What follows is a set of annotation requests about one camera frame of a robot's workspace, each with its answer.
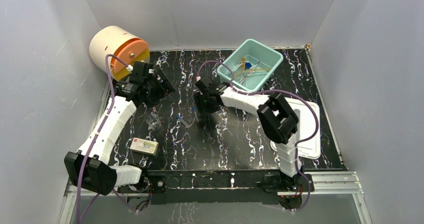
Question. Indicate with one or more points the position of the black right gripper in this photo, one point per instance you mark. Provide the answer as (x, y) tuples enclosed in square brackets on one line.
[(198, 98)]

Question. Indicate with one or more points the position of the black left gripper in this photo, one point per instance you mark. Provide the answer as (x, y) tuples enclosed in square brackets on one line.
[(164, 81)]

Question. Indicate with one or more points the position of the clear glass beaker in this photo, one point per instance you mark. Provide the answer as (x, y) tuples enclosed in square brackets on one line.
[(153, 121)]

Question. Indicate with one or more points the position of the amber rubber tube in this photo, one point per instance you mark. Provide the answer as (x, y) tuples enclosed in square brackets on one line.
[(245, 70)]

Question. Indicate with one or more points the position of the white red slide box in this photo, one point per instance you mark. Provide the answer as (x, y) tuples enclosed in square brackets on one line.
[(144, 146)]

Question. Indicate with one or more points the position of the mint green plastic bin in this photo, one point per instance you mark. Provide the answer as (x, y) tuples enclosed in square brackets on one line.
[(253, 51)]

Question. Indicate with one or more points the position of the white plastic bin lid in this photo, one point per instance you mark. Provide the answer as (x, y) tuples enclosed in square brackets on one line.
[(309, 149)]

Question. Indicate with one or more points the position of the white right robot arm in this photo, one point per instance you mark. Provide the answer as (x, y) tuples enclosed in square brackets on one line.
[(277, 118)]

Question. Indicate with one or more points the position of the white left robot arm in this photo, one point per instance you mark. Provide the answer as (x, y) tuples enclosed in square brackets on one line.
[(88, 168)]

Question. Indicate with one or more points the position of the white orange cylinder drum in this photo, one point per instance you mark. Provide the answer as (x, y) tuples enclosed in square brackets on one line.
[(119, 42)]

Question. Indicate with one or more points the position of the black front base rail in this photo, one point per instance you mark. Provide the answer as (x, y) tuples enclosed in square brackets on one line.
[(226, 186)]

